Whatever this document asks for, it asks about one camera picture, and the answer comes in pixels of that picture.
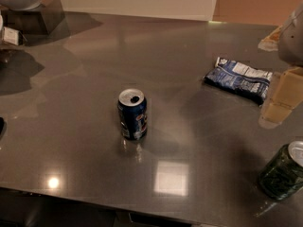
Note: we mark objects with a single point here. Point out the dark wooden stand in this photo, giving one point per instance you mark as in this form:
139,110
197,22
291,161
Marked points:
39,21

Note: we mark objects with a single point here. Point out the green soda can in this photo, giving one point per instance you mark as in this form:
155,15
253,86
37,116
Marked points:
283,175

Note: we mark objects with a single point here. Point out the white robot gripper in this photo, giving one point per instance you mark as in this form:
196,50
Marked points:
294,40

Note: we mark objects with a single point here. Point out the blue soda can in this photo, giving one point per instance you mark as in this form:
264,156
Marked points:
132,109

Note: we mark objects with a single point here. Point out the small white card box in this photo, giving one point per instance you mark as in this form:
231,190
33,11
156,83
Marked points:
12,36

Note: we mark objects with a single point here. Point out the blue chip bag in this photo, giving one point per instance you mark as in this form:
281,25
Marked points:
240,79

